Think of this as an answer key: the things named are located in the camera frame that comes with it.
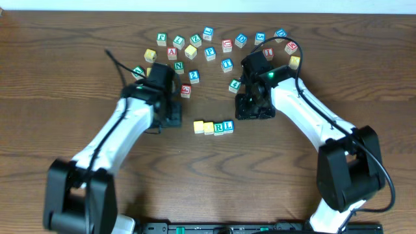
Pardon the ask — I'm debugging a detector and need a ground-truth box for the blue L block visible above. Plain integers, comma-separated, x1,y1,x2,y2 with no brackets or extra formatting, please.
223,120,234,134

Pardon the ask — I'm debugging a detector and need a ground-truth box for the yellow C block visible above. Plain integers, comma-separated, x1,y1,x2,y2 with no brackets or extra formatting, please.
193,121,204,134

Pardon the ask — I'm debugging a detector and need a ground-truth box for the green R block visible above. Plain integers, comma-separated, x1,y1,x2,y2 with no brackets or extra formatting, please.
214,122,224,136

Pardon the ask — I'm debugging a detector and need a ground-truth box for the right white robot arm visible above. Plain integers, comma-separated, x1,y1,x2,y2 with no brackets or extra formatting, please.
235,51,385,233

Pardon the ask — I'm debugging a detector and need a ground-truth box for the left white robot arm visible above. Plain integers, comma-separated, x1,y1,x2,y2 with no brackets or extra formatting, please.
43,63,181,233

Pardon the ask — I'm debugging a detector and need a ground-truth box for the green 4 block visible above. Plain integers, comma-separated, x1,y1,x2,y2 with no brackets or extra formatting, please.
228,79,241,94

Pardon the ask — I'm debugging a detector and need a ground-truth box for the blue 2 block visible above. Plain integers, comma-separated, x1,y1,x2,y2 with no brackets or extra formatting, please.
188,70,200,84

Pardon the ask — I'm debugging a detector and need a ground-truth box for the green N block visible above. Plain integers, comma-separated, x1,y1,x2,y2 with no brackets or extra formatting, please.
174,62,185,75

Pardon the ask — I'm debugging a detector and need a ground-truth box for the blue T block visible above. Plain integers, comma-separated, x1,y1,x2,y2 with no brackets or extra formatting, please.
221,58,233,73

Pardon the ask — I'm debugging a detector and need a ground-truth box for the green V block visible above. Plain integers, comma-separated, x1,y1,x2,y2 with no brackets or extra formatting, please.
131,66,146,80

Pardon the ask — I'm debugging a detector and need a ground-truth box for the red A block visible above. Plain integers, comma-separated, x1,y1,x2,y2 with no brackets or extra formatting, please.
166,47,177,60

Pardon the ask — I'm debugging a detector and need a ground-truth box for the yellow block near left gripper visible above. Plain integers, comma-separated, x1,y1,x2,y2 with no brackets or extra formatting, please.
144,49,157,63

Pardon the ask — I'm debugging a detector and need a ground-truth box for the red I block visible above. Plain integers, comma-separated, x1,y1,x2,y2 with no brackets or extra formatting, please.
263,48,274,61

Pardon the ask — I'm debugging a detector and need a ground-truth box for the yellow block upper middle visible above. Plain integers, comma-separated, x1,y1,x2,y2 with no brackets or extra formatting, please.
185,45,198,60

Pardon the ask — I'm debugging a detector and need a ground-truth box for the yellow K block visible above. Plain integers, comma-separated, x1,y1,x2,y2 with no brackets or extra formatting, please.
289,56,301,70

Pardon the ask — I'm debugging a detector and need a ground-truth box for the blue F block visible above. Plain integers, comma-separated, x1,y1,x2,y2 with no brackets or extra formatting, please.
204,47,216,61

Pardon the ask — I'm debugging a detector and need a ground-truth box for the blue d block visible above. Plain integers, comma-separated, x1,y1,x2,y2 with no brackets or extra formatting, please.
235,33,248,48
274,29,287,43

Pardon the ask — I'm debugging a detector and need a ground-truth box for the red C block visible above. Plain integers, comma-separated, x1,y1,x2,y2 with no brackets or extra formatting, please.
222,39,233,53

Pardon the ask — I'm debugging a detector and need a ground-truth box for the blue 5 block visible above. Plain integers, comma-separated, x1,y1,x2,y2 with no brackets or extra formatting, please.
254,32,266,46

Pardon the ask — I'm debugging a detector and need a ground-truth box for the green P block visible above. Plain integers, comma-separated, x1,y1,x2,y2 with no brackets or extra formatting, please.
157,32,167,47

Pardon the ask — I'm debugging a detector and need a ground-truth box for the green Z block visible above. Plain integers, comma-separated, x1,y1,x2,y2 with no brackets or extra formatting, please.
190,34,202,47

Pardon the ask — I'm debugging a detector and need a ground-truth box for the red M block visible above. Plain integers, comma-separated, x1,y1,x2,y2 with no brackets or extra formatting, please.
285,42,298,55

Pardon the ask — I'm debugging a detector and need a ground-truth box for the blue D block right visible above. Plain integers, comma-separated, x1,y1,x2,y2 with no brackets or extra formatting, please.
274,29,287,43

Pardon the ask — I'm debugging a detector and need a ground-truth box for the blue top block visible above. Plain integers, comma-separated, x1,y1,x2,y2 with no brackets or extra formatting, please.
203,27,214,41

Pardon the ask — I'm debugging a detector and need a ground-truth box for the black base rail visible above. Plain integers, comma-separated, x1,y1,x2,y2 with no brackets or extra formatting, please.
133,221,384,234

